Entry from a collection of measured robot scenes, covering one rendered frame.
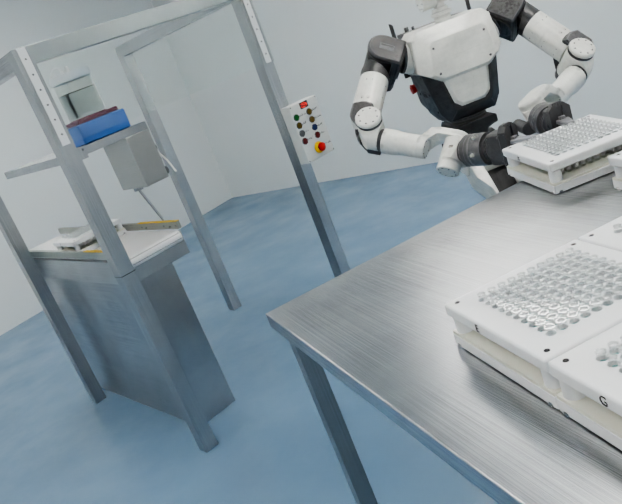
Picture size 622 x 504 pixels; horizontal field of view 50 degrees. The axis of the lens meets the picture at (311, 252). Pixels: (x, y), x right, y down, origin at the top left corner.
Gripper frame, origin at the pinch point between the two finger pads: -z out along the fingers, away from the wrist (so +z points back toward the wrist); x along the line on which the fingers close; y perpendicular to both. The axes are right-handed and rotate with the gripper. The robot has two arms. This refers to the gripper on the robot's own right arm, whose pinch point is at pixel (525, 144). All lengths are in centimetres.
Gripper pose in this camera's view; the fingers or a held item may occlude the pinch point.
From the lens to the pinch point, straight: 177.9
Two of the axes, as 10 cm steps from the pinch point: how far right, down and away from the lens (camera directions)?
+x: 3.4, 8.9, 3.0
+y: -7.1, 4.6, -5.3
